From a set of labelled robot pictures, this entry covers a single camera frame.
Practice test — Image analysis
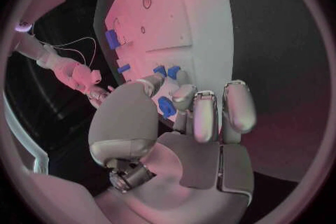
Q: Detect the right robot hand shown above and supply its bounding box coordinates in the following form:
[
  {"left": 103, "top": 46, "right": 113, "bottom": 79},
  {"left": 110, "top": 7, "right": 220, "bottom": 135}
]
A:
[{"left": 85, "top": 82, "right": 117, "bottom": 108}]

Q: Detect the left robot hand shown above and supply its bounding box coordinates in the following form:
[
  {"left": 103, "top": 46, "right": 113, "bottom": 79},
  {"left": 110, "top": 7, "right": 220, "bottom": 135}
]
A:
[{"left": 87, "top": 70, "right": 258, "bottom": 224}]

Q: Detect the white task board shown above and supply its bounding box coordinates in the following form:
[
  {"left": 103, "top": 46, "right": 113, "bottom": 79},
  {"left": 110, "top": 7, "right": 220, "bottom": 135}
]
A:
[{"left": 93, "top": 0, "right": 235, "bottom": 124}]

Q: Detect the blue peg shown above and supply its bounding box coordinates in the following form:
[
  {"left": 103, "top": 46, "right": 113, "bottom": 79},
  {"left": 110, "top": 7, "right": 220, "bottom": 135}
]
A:
[{"left": 116, "top": 63, "right": 132, "bottom": 74}]

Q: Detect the blue block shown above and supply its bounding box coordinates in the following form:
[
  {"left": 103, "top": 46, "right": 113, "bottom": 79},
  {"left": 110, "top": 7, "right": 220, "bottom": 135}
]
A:
[{"left": 104, "top": 29, "right": 122, "bottom": 50}]

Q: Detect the blue gear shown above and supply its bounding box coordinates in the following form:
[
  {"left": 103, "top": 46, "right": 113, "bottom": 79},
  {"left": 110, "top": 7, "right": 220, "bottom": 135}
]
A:
[{"left": 157, "top": 96, "right": 176, "bottom": 119}]

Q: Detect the blue plug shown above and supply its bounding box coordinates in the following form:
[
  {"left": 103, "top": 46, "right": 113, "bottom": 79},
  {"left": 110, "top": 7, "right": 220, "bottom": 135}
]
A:
[
  {"left": 166, "top": 66, "right": 181, "bottom": 79},
  {"left": 152, "top": 65, "right": 168, "bottom": 78}
]

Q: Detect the white cable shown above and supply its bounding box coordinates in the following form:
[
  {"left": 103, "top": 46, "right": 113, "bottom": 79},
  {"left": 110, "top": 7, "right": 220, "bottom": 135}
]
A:
[
  {"left": 51, "top": 36, "right": 97, "bottom": 71},
  {"left": 55, "top": 47, "right": 88, "bottom": 66}
]

